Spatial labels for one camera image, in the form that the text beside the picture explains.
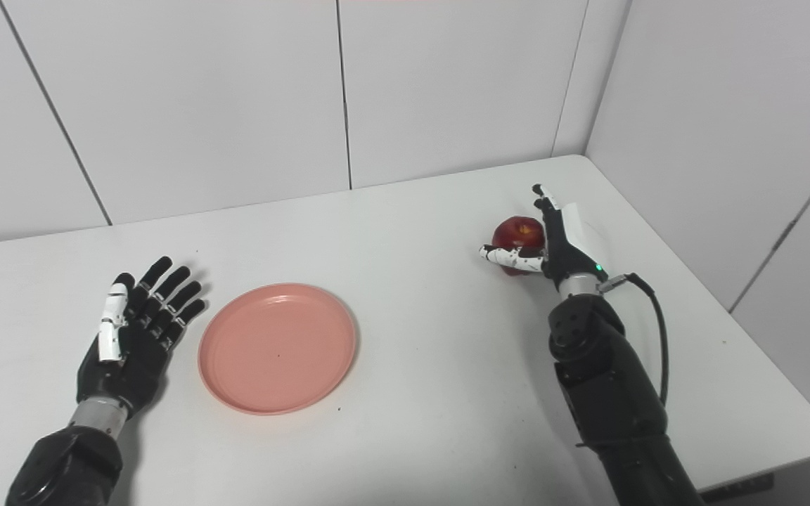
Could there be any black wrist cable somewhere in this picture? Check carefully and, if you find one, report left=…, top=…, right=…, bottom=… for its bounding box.
left=598, top=273, right=670, bottom=407

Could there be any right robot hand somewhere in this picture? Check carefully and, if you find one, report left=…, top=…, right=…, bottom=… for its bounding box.
left=479, top=184, right=610, bottom=292

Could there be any red apple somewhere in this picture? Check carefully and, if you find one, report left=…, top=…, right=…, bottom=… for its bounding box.
left=491, top=216, right=546, bottom=276

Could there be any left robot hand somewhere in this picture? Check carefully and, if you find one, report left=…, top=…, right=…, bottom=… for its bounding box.
left=76, top=256, right=207, bottom=420

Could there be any pink plate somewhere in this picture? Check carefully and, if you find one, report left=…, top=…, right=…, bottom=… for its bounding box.
left=198, top=283, right=359, bottom=416

